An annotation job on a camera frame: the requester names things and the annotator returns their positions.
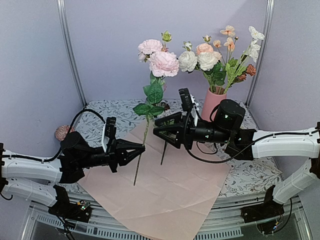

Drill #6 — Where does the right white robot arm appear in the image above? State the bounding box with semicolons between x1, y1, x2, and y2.
153;99;320;218

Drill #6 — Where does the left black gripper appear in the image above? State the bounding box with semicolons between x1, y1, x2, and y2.
77;136;146;173

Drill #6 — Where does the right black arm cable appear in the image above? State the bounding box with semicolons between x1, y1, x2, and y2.
184;104;256;165

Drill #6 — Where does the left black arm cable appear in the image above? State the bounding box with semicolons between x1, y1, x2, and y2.
0;108;107;163

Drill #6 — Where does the left aluminium frame post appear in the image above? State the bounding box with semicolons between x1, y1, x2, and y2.
56;0;87;107

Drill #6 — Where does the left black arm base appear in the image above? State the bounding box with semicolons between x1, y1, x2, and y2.
48;185;92;223

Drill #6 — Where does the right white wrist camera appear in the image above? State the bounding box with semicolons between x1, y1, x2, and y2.
178;88;199;127

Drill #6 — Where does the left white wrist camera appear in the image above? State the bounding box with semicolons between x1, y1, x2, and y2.
101;117;117;153

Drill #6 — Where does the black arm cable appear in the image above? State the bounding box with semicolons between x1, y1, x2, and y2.
184;104;256;165
0;108;107;163

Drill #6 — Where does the tall pink vase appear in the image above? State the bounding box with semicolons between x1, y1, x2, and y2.
201;88;227;122

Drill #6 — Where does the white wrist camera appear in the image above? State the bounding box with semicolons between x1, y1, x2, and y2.
178;88;199;127
101;117;117;153

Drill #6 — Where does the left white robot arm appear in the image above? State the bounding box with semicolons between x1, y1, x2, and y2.
4;131;145;184

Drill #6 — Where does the pink patterned ball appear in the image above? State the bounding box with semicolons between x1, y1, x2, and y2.
54;125;70;142

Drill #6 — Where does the aluminium frame post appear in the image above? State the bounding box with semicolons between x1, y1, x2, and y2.
245;0;275;108
56;0;87;107

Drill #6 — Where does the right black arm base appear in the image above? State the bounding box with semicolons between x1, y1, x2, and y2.
240;185;285;235

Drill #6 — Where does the pale pink flower stem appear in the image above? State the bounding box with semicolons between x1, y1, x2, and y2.
131;30;180;187

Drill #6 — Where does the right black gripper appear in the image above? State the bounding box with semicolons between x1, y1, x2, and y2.
153;111;232;150

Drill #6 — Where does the floral patterned table mat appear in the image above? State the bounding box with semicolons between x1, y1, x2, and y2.
75;99;282;198

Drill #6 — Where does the white blue hydrangea stem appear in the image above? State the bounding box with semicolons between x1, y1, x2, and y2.
159;109;181;166

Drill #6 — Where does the pink wrapping paper sheet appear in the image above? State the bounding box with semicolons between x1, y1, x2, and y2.
77;124;231;240

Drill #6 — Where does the rust brown rose stem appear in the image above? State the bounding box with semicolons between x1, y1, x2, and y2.
236;64;256;83

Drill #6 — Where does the cream printed ribbon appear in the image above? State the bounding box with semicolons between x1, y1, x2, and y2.
219;139;282;175

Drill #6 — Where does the peach blossom flower stem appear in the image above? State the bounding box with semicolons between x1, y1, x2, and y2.
213;25;238;64

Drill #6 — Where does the right aluminium frame post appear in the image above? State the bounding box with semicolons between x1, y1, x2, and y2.
245;0;275;108

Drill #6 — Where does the dark red small object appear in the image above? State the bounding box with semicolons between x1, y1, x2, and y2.
161;101;170;111

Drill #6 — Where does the white ranunculus flower stem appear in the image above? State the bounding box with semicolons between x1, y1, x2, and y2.
223;26;265;94

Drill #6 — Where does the pink rose flower stem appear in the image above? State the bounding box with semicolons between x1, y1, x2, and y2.
196;35;222;61

